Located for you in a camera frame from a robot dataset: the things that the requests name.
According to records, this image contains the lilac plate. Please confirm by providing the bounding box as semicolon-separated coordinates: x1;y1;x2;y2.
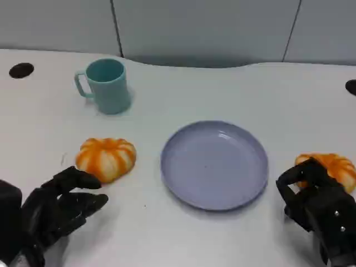
160;120;270;211

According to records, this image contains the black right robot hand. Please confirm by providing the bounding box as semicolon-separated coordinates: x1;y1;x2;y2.
275;156;356;267

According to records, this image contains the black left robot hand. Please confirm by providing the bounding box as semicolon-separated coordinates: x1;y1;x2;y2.
18;166;109;267

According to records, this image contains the pale green mug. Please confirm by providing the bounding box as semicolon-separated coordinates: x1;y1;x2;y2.
73;58;132;115

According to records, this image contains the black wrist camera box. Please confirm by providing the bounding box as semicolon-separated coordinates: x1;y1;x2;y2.
0;179;23;260

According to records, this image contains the orange white toy bread roll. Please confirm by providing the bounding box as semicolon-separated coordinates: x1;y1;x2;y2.
75;137;137;184
294;152;356;194

